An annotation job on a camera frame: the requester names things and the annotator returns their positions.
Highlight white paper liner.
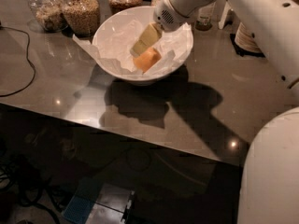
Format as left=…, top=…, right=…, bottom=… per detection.
left=72, top=14, right=194, bottom=79

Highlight black cable on table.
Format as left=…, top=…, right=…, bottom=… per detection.
left=0, top=25, right=36, bottom=98

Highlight orange fruit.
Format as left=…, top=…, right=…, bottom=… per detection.
left=133, top=47, right=162, bottom=72

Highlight black tray under plates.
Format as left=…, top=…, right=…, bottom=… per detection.
left=230, top=34, right=264, bottom=58

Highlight glass bottle with label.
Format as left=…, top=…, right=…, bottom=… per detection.
left=195, top=3, right=215, bottom=31

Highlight black floor cables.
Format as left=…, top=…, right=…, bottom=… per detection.
left=0, top=147, right=74, bottom=224

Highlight glass jar with light cereal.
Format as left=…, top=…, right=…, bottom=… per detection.
left=28, top=0, right=67, bottom=32

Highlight glass jar with grains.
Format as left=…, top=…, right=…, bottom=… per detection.
left=63, top=0, right=100, bottom=37

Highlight stack of white plates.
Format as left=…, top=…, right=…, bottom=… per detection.
left=235, top=23, right=262, bottom=53

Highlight white bowl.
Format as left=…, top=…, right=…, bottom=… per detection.
left=92, top=6, right=194, bottom=87

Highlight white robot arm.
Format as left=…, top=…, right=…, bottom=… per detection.
left=131, top=0, right=299, bottom=224

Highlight blue and grey floor box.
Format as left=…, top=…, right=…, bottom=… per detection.
left=63, top=183, right=135, bottom=224

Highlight white stand post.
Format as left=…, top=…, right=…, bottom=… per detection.
left=218, top=3, right=234, bottom=30

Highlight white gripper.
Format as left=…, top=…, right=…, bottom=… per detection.
left=130, top=0, right=194, bottom=57

